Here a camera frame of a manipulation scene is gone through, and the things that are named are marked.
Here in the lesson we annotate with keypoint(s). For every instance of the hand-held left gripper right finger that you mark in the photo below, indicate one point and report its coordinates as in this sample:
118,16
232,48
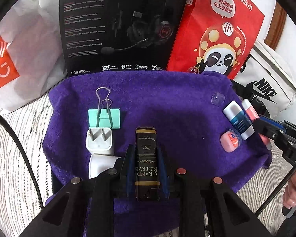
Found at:
164,167

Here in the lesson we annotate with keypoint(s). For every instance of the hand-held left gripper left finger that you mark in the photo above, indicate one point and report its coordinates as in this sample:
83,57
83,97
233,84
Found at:
129,160

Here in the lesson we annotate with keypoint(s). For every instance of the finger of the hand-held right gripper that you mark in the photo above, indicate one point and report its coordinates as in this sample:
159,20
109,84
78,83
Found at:
273,123
264,129

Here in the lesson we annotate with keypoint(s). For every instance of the black Grand Reserve box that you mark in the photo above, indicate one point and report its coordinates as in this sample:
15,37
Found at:
146,163

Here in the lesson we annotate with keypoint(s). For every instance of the pink tube with white cap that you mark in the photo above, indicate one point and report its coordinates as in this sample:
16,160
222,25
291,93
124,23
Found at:
250,111

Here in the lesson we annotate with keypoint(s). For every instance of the white and blue stick bottle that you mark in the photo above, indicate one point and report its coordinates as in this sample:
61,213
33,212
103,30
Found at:
236,118

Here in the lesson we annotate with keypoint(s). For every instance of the small white cup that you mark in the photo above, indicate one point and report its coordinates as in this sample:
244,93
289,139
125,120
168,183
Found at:
98,165

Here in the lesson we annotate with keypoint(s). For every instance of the white charger plug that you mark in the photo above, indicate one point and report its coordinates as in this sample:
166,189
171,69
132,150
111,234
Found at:
98,148

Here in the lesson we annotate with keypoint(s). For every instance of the small pink jar blue lid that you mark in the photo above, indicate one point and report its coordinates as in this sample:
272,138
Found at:
228,142

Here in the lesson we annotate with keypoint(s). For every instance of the person's right hand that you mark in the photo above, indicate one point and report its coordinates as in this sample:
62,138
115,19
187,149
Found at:
294,192

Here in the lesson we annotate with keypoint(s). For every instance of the teal binder clip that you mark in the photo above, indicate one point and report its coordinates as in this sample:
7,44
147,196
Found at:
113,118

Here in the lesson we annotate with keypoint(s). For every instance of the clear plastic cap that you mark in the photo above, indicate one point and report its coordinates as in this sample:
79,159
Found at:
218,99

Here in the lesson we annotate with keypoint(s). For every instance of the purple towel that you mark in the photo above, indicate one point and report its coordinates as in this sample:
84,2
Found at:
175,108

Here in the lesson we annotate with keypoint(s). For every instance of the red panda paper bag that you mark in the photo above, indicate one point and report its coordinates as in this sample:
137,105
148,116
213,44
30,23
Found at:
236,17

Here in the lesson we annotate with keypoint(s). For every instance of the black headphone box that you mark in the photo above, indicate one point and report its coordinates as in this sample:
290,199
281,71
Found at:
88,29

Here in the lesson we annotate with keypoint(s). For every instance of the white shopping bag red label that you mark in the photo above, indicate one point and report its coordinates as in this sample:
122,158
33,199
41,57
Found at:
34,42

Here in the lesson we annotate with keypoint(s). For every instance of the wooden bed frame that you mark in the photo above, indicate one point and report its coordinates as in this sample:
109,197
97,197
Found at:
278,24

